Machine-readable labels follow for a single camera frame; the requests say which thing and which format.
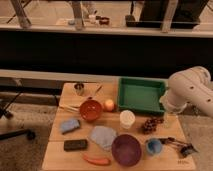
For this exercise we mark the small metal cup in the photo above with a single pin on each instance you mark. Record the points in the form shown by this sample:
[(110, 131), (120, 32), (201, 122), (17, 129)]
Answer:
[(79, 88)]

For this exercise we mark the light blue cloth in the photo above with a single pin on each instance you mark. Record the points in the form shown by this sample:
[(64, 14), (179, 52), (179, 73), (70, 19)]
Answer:
[(103, 136)]

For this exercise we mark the orange bowl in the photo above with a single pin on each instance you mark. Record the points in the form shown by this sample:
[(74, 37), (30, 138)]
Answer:
[(90, 110)]

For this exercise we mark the blue sponge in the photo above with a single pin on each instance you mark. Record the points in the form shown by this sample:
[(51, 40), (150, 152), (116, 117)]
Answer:
[(69, 125)]

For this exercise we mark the bunch of dark grapes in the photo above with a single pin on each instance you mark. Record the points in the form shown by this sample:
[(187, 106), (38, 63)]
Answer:
[(150, 125)]

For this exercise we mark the black eraser block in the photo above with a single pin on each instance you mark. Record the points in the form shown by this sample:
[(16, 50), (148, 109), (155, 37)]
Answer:
[(71, 145)]

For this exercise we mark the white cup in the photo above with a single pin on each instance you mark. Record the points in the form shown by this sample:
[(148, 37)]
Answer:
[(127, 119)]

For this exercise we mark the green plastic tray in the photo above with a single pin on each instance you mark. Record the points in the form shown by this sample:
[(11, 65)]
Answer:
[(141, 95)]

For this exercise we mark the peach fruit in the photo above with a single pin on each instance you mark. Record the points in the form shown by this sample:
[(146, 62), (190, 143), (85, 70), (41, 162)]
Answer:
[(109, 105)]

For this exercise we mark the black brush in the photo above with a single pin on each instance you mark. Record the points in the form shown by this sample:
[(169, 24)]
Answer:
[(185, 149)]

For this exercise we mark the orange carrot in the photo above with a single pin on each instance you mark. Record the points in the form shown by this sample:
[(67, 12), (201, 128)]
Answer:
[(97, 161)]

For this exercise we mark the blue cup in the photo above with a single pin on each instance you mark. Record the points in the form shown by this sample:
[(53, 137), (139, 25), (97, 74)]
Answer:
[(153, 146)]

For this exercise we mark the purple bowl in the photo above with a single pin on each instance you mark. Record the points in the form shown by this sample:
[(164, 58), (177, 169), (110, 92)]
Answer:
[(126, 150)]

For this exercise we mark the black office chair base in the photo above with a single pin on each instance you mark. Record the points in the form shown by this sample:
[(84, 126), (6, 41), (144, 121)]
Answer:
[(13, 131)]

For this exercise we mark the wooden chopsticks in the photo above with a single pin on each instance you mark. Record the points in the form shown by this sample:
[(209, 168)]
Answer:
[(69, 108)]

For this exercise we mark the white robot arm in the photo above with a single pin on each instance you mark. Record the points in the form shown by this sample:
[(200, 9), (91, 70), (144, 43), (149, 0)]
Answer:
[(190, 85)]

